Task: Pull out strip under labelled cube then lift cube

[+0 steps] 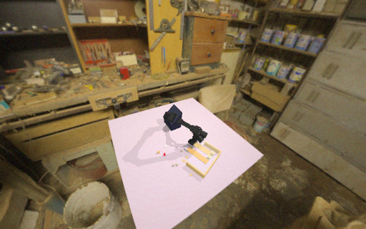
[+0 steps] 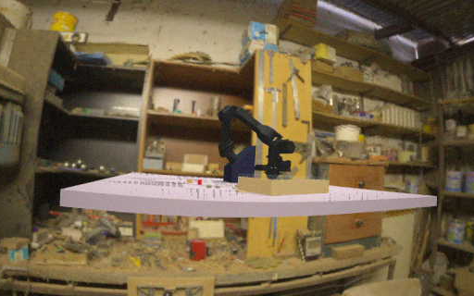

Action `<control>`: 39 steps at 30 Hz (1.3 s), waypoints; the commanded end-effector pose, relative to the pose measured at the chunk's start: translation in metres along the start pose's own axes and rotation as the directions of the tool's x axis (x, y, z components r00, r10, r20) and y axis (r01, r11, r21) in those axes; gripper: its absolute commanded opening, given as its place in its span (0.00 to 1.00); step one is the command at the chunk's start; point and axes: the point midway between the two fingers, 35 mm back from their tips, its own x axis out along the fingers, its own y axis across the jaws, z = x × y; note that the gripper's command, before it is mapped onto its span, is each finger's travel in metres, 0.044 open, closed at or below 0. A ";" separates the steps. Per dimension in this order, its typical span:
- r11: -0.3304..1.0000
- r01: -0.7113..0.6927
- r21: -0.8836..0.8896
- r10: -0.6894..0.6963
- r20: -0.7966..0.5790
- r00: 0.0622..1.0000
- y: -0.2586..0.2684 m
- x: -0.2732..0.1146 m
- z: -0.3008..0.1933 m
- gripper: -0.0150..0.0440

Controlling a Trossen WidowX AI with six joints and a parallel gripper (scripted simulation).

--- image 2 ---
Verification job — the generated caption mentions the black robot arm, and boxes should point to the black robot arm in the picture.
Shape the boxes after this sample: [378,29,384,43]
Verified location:
[218,105,295,171]

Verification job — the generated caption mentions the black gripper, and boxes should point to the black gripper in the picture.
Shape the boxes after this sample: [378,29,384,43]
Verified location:
[255,154,291,176]

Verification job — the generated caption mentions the cream u-shaped wall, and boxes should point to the cream u-shaped wall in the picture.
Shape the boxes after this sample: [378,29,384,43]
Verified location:
[237,174,330,196]

